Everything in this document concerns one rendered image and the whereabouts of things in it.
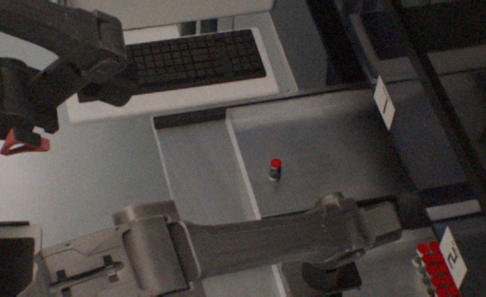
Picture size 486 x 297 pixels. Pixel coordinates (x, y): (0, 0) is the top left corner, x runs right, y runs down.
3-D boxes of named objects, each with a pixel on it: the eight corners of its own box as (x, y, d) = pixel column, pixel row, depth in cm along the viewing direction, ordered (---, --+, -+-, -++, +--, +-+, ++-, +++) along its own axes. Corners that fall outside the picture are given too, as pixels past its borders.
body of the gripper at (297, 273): (361, 291, 144) (368, 264, 138) (292, 306, 143) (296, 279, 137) (347, 253, 148) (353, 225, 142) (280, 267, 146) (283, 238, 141)
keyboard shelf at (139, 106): (249, 8, 234) (250, 0, 232) (281, 98, 218) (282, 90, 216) (53, 33, 225) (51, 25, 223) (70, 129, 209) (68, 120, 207)
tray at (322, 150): (389, 95, 206) (391, 83, 204) (434, 197, 191) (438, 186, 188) (225, 120, 200) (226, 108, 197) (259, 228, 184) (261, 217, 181)
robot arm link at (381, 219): (320, 196, 129) (344, 260, 128) (400, 171, 132) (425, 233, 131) (299, 218, 141) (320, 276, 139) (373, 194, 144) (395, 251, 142)
